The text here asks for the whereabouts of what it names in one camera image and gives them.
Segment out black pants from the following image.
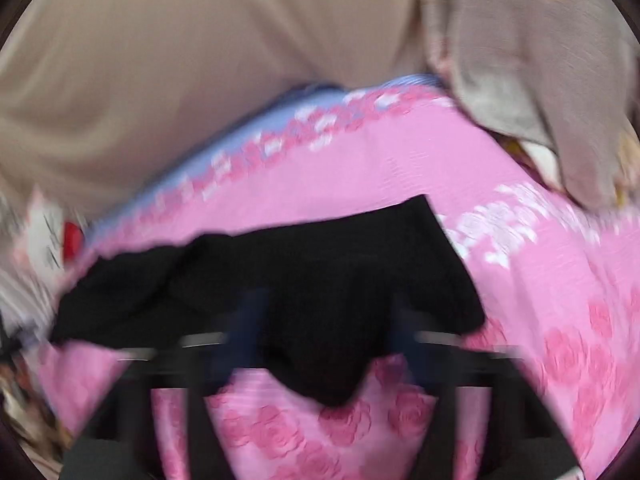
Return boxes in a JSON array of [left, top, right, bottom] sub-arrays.
[[49, 196, 486, 406]]

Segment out white cat face pillow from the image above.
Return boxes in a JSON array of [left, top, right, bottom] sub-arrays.
[[11, 188, 87, 288]]

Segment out pink rose bed sheet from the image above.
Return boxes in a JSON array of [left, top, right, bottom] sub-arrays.
[[34, 72, 640, 480]]

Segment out beige fabric headboard cover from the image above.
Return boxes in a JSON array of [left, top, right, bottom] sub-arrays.
[[1, 0, 426, 217]]

